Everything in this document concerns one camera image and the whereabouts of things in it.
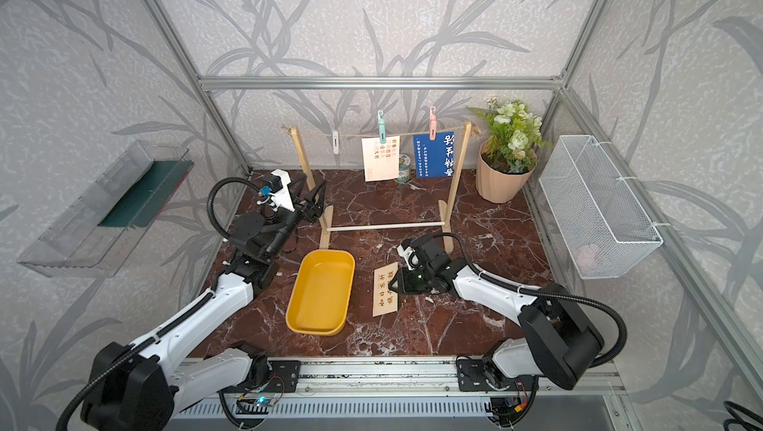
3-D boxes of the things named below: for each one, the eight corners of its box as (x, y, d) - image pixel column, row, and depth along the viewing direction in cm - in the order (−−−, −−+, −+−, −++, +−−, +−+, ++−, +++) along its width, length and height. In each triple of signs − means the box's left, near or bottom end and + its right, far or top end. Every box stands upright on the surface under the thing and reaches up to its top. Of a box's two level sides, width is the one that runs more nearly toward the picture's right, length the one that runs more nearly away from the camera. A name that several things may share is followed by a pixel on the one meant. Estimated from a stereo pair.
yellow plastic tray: (288, 336, 82) (280, 329, 77) (306, 259, 97) (300, 249, 92) (348, 336, 82) (345, 329, 77) (357, 259, 97) (354, 249, 92)
